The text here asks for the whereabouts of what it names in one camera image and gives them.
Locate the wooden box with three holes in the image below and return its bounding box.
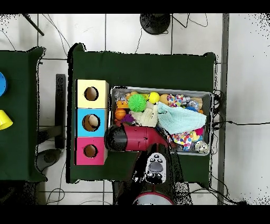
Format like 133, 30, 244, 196
75, 79, 110, 165

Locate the shallow clear mesh bin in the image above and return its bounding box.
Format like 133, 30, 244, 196
107, 86, 213, 156

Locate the green spiky rubber ball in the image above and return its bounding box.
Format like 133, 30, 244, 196
128, 94, 148, 113

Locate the cream white cloth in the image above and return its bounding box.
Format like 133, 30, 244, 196
130, 105, 159, 127

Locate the orange toy building block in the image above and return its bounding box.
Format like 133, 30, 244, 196
115, 100, 129, 109

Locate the yellow ball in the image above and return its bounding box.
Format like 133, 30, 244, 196
148, 91, 161, 104

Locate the dark green table cloth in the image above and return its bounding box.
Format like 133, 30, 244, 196
67, 42, 218, 186

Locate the small colourful dotted cloth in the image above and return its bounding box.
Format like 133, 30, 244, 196
167, 94, 186, 107

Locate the mint green cloth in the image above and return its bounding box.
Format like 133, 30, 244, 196
157, 102, 207, 134

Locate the large colourful dotted cloth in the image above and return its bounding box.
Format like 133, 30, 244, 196
168, 130, 199, 148

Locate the black panel stand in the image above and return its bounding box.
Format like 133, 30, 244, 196
55, 73, 67, 148

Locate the silver crushed can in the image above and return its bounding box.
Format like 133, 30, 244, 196
195, 141, 209, 154

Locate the black round stand base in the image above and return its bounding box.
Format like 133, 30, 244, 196
140, 13, 171, 35

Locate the grey round stand foot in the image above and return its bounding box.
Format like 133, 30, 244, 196
35, 148, 62, 170

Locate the green cloth side table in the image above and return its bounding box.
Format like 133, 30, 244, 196
0, 46, 46, 182

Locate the yellow cup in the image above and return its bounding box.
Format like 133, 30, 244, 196
0, 109, 13, 130

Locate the black pole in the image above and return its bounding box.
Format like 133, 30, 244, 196
22, 13, 45, 36

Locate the blue round object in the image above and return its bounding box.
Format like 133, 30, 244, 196
0, 71, 8, 96

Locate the black cable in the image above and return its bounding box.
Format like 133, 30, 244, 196
213, 119, 270, 127

